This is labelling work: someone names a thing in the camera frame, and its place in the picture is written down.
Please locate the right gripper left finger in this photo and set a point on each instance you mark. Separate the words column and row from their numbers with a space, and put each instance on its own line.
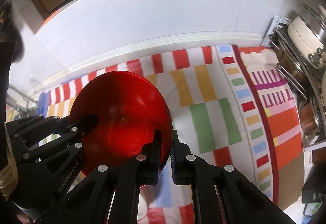
column 110, row 195

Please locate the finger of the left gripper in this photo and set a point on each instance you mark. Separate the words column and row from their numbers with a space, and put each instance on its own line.
column 35, row 128
column 67, row 144

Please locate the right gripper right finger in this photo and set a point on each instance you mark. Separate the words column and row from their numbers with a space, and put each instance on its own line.
column 221, row 194

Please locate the white bowl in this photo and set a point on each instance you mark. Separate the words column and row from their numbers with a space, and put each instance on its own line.
column 143, row 204

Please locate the red black bowl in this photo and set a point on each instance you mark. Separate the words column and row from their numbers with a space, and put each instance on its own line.
column 129, row 109

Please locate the colourful striped cloth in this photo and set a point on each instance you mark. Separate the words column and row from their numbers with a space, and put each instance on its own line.
column 229, row 104

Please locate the steel pot on rack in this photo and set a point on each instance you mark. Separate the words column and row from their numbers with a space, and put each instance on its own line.
column 293, row 71

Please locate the cream pot with lid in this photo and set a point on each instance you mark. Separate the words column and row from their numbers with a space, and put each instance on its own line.
column 306, row 42

